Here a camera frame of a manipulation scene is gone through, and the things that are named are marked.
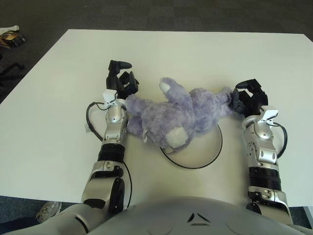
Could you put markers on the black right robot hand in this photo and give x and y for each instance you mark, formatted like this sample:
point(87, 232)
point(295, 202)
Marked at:
point(255, 102)

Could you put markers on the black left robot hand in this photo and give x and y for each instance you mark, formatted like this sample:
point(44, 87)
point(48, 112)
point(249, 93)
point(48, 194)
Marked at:
point(113, 83)

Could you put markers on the purple plush doll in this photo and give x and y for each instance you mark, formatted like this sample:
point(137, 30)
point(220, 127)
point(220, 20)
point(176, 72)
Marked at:
point(183, 110)

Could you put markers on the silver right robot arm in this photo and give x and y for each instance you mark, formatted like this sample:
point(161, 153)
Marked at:
point(261, 147)

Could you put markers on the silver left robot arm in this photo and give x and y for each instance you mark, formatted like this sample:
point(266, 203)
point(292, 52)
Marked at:
point(112, 137)

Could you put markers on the white plate with black rim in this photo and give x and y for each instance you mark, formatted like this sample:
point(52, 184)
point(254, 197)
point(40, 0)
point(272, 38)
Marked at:
point(195, 156)

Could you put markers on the black office chair base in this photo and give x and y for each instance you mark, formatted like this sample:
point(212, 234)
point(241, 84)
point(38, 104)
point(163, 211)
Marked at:
point(12, 68)

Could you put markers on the dark box on floor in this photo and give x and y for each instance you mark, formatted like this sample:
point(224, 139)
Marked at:
point(13, 39)

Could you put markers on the grey robot torso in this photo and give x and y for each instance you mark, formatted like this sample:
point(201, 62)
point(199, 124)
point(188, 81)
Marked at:
point(171, 218)

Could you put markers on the grey sneaker shoe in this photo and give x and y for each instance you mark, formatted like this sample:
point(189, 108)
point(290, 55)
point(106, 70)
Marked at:
point(49, 210)

